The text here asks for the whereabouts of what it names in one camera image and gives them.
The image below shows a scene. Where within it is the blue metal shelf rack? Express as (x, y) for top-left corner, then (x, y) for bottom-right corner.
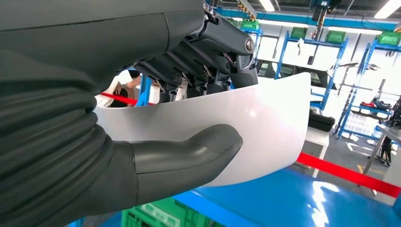
(275, 29), (349, 111)
(136, 74), (401, 227)
(333, 41), (401, 141)

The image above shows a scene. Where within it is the person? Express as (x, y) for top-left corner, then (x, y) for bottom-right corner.
(108, 69), (142, 108)

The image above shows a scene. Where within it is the green plastic crate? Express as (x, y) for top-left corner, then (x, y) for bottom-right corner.
(290, 26), (309, 40)
(325, 30), (347, 44)
(376, 30), (401, 46)
(120, 196), (227, 227)
(240, 19), (261, 31)

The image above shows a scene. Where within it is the white ceiling light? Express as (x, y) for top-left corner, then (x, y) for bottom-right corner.
(374, 0), (401, 19)
(258, 0), (276, 12)

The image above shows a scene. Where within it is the blue overhead crane beam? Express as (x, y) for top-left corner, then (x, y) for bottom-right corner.
(216, 7), (399, 32)

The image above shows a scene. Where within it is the black crane hoist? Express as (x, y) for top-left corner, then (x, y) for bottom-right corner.
(311, 0), (343, 41)

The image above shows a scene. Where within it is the black carrying case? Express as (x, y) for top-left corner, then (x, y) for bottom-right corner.
(308, 112), (336, 132)

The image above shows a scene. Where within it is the red barrier tape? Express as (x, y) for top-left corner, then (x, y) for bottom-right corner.
(100, 92), (401, 199)

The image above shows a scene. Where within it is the white desk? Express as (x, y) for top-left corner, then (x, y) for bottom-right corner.
(374, 150), (401, 206)

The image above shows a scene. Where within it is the steel frame table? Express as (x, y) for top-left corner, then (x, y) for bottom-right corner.
(363, 124), (401, 189)

